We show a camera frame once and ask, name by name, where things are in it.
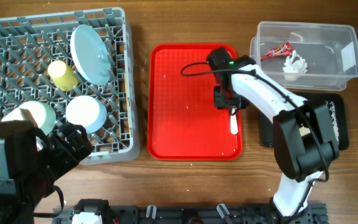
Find white plastic fork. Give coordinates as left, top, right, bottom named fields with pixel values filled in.
left=230, top=108, right=238, bottom=135

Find light blue bowl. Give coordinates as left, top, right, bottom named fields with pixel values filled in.
left=65, top=95, right=107, bottom=133

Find green bowl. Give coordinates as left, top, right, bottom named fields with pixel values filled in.
left=1, top=101, right=57, bottom=135

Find yellow cup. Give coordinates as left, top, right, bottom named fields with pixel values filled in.
left=47, top=60, right=79, bottom=91

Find white napkin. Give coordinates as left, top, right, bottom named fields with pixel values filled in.
left=282, top=50, right=308, bottom=81

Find red snack wrapper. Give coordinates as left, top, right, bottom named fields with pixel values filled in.
left=260, top=41, right=294, bottom=60

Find light blue plate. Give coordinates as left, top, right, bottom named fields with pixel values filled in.
left=70, top=25, right=111, bottom=85

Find wooden chopstick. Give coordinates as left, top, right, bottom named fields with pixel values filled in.
left=123, top=73, right=129, bottom=111

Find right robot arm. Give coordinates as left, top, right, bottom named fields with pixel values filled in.
left=207, top=54, right=339, bottom=223

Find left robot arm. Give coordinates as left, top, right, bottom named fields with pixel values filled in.
left=0, top=121, right=93, bottom=223

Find black waste tray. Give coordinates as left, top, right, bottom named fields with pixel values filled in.
left=259, top=92, right=349, bottom=151

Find grey dishwasher rack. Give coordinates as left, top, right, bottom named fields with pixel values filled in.
left=0, top=7, right=140, bottom=165

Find red plastic tray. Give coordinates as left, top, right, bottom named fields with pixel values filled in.
left=147, top=44, right=243, bottom=161

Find clear plastic bin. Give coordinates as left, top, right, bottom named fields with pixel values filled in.
left=250, top=21, right=358, bottom=91

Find rice and food scraps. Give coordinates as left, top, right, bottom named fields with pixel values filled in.
left=299, top=101, right=339, bottom=143

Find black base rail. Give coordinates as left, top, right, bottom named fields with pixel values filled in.
left=52, top=203, right=329, bottom=224

